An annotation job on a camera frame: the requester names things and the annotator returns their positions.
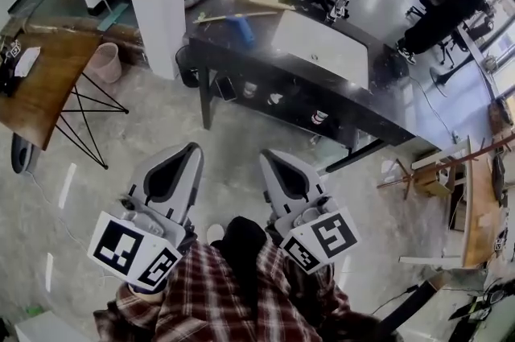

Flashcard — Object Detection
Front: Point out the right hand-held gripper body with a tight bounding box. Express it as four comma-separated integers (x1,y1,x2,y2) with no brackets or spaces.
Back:
265,193,361,275

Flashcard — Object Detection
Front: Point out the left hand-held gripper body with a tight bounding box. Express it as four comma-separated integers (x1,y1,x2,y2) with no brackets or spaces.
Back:
86,193,197,291

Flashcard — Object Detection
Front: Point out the person's left forearm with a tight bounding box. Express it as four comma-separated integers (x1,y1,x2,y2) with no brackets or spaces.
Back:
93,242,230,342

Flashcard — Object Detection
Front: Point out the person's right forearm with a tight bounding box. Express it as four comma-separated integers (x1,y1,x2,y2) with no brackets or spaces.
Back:
257,242,352,336

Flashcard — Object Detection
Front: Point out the person's white shoe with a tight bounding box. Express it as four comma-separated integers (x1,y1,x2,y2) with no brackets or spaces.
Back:
205,223,225,245

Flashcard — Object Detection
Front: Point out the person's black trouser leg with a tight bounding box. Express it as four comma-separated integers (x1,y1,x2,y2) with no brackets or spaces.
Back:
211,216,270,319

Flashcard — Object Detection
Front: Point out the black table with shelf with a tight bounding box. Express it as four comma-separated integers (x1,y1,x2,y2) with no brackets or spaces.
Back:
187,0,418,173

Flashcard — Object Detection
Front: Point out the smartphone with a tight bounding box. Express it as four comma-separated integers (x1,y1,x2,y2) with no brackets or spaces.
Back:
215,76,238,103

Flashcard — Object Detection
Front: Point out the black mesh wastebasket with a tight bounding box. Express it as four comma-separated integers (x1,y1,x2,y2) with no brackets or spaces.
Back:
175,45,200,89

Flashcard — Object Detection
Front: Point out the white box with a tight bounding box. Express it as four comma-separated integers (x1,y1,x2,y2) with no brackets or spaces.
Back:
14,309,84,342

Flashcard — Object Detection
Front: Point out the white board strip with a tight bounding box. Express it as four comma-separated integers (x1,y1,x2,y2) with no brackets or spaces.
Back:
398,254,464,268

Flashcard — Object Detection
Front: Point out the grey round appliance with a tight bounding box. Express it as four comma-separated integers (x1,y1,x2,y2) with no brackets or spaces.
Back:
10,130,42,175

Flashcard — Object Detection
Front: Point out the pink wastebasket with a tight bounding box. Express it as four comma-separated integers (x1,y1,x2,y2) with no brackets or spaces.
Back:
85,42,123,84

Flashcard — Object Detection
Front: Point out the open cardboard box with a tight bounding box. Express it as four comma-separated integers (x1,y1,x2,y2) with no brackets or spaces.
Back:
410,159,456,199

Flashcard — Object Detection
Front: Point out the white sink basin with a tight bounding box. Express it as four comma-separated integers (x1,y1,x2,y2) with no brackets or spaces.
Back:
270,10,371,90

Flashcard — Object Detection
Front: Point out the wooden coat rack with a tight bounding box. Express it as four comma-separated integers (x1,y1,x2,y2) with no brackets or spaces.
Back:
375,134,513,201

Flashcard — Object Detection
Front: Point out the long wooden desk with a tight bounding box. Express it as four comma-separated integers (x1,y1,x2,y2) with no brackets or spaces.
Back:
460,135,506,270

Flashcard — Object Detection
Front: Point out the white paper sheet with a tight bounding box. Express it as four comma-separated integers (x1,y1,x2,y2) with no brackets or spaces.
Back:
14,46,42,77

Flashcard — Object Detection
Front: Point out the teal floor mop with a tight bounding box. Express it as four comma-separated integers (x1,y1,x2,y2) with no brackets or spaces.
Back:
97,2,130,32

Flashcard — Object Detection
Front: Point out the black tagged device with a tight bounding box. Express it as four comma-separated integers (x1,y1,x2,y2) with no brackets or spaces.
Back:
0,38,24,97

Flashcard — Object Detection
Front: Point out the long white table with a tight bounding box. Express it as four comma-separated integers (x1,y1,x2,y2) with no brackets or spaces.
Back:
455,23,503,101

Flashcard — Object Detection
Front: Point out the wooden table with wire legs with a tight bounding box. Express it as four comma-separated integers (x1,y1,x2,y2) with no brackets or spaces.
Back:
0,23,130,171

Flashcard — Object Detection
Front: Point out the white pedestal base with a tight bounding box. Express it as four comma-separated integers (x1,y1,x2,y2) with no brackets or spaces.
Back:
428,65,452,99

